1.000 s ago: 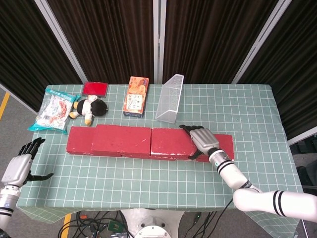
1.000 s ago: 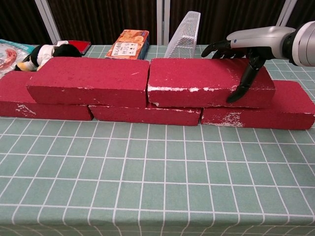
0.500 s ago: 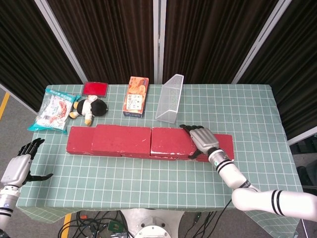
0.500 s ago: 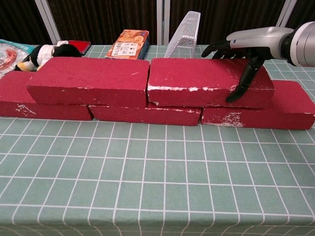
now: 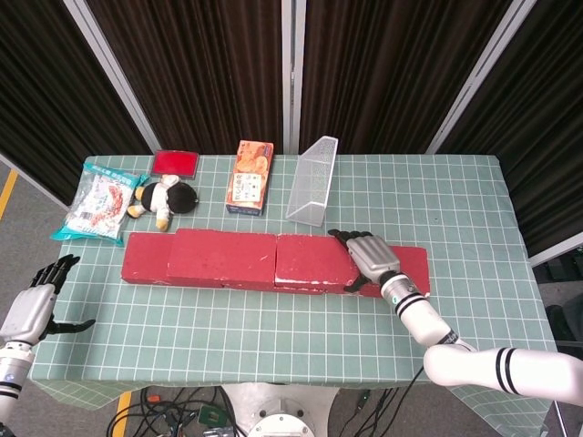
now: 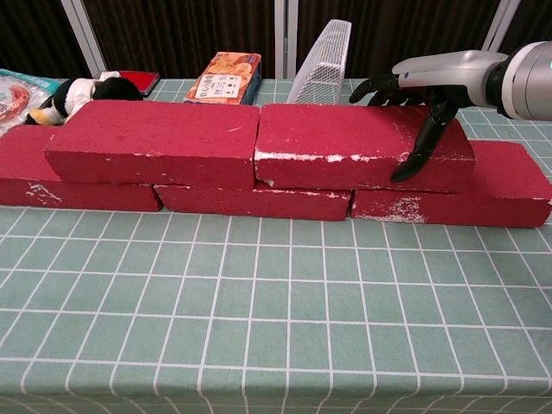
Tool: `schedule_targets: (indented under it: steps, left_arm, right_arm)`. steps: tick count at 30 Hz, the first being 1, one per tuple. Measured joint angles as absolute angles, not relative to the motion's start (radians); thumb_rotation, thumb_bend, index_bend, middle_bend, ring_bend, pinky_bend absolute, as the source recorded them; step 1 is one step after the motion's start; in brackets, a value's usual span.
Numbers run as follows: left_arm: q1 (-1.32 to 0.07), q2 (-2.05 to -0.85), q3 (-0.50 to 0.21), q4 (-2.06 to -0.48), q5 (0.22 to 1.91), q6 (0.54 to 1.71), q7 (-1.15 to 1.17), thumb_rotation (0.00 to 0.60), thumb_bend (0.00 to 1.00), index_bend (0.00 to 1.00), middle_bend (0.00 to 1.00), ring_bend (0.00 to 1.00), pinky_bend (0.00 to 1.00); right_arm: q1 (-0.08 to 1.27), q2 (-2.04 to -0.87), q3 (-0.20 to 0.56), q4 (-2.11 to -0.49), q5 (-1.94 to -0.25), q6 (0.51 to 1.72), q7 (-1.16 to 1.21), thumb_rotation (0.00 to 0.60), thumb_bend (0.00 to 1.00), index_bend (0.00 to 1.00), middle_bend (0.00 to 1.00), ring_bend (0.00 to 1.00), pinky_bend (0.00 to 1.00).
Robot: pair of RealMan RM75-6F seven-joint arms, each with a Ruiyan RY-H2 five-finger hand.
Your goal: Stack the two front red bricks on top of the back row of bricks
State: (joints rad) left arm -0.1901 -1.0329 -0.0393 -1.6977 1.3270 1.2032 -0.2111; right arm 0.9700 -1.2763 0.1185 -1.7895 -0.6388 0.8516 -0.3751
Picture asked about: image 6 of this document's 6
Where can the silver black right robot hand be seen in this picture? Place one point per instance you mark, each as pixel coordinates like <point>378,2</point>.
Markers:
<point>444,73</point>

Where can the red brick with chipped edge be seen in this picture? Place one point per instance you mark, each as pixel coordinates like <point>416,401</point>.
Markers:
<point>336,129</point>

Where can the red brick with thin scratch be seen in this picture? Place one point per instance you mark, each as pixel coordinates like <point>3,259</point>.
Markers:
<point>151,133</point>

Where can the dark ribbed partition panel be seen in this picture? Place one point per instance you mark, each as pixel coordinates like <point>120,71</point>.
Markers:
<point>30,34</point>
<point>181,30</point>
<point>535,21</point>
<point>409,26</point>

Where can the red foam brick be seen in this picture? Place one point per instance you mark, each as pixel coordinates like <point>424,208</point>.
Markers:
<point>509,172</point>
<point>21,159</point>
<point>259,202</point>

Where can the orange and blue cookie box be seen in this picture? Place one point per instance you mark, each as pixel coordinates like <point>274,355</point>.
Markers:
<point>224,82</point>

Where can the green checked tablecloth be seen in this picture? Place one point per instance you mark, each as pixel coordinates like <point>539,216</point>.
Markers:
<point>259,302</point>

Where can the red flat ink pad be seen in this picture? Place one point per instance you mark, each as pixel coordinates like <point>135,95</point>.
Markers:
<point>142,79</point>

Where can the black white penguin plush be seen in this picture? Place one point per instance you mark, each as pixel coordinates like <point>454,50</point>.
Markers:
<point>112,90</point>

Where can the teal white snack bag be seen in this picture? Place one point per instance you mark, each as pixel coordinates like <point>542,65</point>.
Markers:
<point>17,99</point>

